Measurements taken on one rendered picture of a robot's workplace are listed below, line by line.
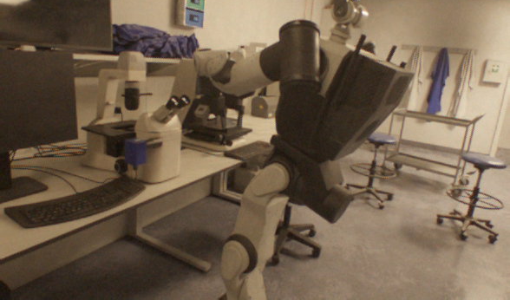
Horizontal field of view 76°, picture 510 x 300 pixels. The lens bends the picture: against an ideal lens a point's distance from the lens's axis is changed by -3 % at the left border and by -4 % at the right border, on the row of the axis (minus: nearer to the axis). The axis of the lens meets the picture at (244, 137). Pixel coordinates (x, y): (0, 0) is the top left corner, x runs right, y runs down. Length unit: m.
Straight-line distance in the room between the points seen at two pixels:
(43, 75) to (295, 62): 0.99
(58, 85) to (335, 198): 1.09
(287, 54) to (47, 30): 1.33
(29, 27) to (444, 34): 6.26
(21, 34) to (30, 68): 0.41
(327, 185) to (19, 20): 1.47
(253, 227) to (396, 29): 6.09
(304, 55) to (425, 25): 6.22
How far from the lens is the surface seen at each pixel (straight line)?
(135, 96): 1.61
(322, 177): 0.99
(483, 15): 6.97
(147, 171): 1.49
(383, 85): 0.86
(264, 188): 1.07
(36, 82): 1.44
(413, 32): 6.94
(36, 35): 1.84
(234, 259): 1.24
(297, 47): 0.77
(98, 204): 1.31
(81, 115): 2.15
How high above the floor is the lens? 1.30
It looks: 13 degrees down
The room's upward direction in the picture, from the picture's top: 5 degrees clockwise
